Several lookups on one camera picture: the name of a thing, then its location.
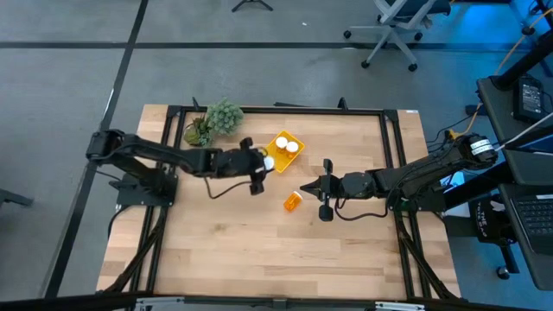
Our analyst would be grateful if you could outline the black keyboard laptop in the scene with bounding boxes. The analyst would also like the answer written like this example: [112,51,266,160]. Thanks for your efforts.
[499,183,553,257]

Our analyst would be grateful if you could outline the white office chair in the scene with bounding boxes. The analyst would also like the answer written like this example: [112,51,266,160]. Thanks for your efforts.
[343,0,453,73]

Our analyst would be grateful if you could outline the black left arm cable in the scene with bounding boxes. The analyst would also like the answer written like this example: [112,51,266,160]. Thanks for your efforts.
[202,170,254,200]

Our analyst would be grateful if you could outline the black bag white lettering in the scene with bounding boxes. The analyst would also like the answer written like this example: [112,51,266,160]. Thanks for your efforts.
[468,196,516,244]

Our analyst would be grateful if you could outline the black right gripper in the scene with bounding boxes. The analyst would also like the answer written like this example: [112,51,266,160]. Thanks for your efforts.
[300,158,377,223]

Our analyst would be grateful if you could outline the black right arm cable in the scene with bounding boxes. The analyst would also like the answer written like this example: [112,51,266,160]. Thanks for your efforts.
[334,197,391,223]

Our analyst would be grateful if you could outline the fuzzy green potted plant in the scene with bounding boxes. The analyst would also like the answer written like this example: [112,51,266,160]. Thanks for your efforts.
[205,98,245,136]

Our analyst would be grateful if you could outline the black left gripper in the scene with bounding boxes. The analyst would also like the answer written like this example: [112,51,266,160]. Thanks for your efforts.
[211,136,277,196]

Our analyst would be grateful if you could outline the yellow floor cable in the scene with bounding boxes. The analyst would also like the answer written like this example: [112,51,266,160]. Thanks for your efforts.
[464,7,553,136]

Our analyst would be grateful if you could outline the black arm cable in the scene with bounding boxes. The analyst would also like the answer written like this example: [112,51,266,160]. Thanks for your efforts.
[334,197,391,223]
[202,170,254,200]

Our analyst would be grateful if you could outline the black stand post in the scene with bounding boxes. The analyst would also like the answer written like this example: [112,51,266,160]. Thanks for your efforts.
[492,29,553,92]

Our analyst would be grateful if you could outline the yellow plastic mesh basket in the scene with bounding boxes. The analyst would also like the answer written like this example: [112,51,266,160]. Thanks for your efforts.
[264,130,306,175]

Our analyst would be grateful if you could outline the black power adapter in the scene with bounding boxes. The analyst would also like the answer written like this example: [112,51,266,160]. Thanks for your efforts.
[512,75,545,123]

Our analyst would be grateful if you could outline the white hanging cable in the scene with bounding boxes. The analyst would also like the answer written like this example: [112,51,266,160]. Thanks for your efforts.
[494,111,553,152]

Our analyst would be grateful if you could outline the small green succulent plant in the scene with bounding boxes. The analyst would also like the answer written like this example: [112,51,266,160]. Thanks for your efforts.
[183,115,213,148]

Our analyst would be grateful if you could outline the black side desk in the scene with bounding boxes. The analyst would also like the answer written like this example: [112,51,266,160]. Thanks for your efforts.
[477,75,553,291]

